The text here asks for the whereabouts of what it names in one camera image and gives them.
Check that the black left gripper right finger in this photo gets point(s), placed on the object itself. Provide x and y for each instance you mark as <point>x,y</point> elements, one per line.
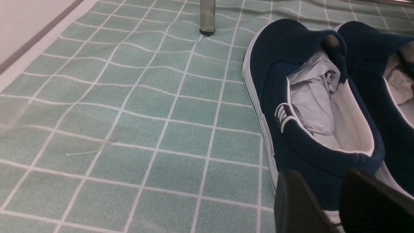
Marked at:
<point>367,205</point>

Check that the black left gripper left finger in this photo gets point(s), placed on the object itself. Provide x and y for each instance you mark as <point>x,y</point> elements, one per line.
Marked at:
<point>296,208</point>

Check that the left navy slip-on shoe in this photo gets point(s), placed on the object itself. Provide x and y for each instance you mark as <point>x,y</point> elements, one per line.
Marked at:
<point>311,115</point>

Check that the navy slip-on shoe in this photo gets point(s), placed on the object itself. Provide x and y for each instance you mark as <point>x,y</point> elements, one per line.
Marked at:
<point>311,115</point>
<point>381,67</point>

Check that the right navy slip-on shoe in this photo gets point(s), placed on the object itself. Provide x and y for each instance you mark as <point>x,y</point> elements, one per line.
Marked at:
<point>381,67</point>

